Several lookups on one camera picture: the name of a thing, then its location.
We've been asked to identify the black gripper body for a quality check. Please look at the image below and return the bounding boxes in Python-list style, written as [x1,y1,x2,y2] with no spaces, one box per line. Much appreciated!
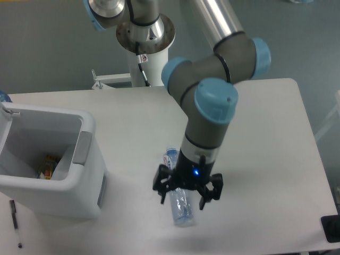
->
[169,150,214,192]

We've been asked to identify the white trash can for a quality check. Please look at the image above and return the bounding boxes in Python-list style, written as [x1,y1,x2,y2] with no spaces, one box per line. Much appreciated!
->
[1,103,107,218]

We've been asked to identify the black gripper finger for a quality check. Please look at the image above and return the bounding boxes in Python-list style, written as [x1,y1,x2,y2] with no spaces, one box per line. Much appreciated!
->
[152,164,177,204]
[198,173,223,210]

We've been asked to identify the black device at table edge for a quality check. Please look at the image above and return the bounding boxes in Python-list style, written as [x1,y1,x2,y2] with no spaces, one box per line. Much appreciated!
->
[321,215,339,243]

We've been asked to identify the black pen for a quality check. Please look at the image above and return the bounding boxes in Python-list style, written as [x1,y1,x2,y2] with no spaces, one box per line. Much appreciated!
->
[9,200,23,249]

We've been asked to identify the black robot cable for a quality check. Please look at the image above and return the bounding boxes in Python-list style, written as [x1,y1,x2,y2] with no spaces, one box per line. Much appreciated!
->
[134,41,152,88]

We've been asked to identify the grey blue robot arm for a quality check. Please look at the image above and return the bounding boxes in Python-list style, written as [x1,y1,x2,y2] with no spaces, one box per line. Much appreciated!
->
[83,1,271,209]

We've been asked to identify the white frame at right edge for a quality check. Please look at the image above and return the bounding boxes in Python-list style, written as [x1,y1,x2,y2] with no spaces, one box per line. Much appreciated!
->
[314,90,339,143]

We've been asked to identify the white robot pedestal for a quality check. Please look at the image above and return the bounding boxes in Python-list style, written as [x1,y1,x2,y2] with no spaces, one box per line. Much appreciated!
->
[91,13,176,90]

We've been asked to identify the white plastic wrapper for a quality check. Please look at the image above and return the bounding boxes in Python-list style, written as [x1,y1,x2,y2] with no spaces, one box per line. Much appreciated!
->
[51,145,75,181]

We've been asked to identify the colourful snack packaging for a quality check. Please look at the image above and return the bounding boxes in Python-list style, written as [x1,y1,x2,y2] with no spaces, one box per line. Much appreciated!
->
[37,155,61,180]

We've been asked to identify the clear plastic water bottle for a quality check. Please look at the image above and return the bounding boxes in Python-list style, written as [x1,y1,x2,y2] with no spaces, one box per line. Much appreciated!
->
[163,146,195,227]

